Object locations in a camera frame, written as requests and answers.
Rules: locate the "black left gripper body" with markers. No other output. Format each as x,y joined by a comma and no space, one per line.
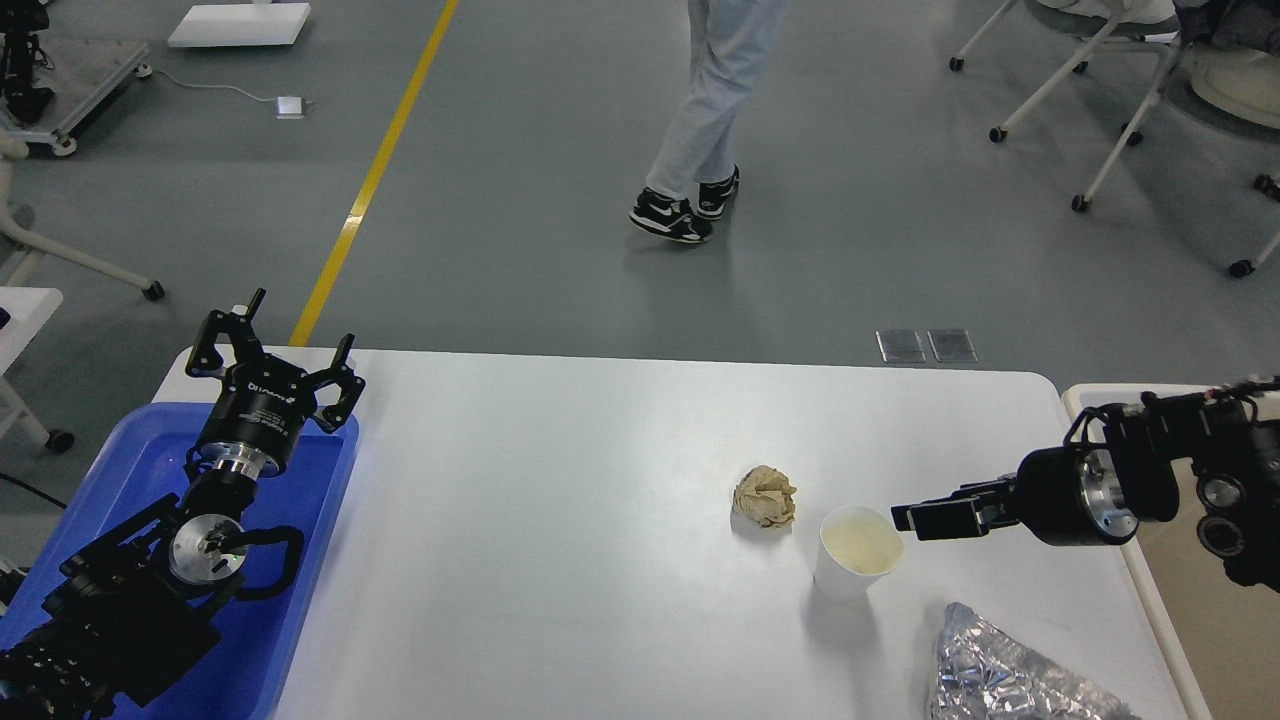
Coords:
262,406

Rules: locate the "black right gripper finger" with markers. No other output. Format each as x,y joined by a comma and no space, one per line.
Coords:
956,519
999,490

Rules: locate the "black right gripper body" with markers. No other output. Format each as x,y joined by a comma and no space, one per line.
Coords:
1071,496

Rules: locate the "white paper cup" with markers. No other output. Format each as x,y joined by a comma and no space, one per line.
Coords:
857,546

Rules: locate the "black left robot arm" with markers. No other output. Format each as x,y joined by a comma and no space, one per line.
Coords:
133,612

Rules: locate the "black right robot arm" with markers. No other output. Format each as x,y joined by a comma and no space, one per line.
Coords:
1115,469

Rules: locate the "right metal floor plate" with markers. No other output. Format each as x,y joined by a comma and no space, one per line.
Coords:
952,346

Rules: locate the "metal floor plate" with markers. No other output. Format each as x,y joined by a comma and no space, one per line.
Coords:
952,346
901,346

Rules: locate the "crumpled silver foil bag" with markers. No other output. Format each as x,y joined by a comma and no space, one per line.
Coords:
983,673

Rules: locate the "left metal floor plate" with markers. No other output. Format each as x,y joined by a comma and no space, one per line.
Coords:
901,346

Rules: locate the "crumpled brown paper ball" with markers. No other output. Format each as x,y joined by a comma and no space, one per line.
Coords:
765,495

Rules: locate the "beige plastic bin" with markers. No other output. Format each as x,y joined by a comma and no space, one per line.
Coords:
1229,633

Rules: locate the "small white power adapter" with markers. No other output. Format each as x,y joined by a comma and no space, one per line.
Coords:
289,107

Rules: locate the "white chair leg left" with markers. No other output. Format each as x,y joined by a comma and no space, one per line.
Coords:
30,247

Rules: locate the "grey wheeled platform cart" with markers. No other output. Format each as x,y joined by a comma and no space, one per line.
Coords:
51,86

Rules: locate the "white flat floor board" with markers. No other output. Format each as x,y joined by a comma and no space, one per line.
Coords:
240,25

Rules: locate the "person in grey pants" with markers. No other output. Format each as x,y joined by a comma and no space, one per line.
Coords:
694,177

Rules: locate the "white chair far right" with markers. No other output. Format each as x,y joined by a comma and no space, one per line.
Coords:
1232,50

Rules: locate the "white rolling chair frame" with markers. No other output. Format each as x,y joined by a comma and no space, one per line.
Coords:
1096,27

